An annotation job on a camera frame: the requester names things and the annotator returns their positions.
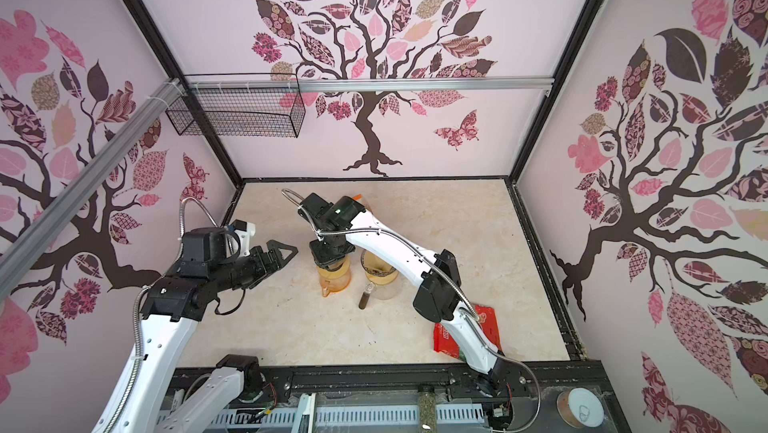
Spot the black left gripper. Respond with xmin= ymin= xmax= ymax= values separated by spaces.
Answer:
xmin=211 ymin=240 xmax=298 ymax=292

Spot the orange glass pitcher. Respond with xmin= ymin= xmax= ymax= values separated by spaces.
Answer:
xmin=317 ymin=258 xmax=352 ymax=297

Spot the brown paper coffee filter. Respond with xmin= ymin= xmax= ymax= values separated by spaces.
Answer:
xmin=361 ymin=250 xmax=396 ymax=275

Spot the clear glass dripper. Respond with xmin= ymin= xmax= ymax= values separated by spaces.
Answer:
xmin=361 ymin=250 xmax=399 ymax=285

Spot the wooden ring dripper holder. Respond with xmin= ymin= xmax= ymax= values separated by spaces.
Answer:
xmin=365 ymin=271 xmax=399 ymax=286

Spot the clear glass server jug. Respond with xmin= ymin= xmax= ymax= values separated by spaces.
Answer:
xmin=358 ymin=282 xmax=400 ymax=310

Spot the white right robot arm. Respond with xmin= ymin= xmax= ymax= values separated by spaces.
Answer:
xmin=297 ymin=193 xmax=508 ymax=390

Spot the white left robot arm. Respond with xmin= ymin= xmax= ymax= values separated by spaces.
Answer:
xmin=94 ymin=227 xmax=298 ymax=432

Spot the red candy bag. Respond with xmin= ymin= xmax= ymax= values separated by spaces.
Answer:
xmin=433 ymin=305 xmax=502 ymax=361

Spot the round white brown device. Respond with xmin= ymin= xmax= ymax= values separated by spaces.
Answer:
xmin=557 ymin=388 xmax=605 ymax=428

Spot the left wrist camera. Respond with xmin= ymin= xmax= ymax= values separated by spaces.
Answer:
xmin=231 ymin=219 xmax=256 ymax=256

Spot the aluminium rail back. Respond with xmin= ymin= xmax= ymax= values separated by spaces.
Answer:
xmin=187 ymin=75 xmax=554 ymax=93

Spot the aluminium rail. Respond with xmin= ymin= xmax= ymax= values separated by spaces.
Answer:
xmin=1 ymin=79 xmax=183 ymax=298
xmin=187 ymin=75 xmax=554 ymax=93

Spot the white slotted cable duct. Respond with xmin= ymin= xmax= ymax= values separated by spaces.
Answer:
xmin=155 ymin=402 xmax=486 ymax=432

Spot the aluminium rail left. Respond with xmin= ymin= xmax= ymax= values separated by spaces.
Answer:
xmin=1 ymin=79 xmax=183 ymax=298

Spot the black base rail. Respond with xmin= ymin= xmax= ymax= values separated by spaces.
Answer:
xmin=150 ymin=354 xmax=630 ymax=432

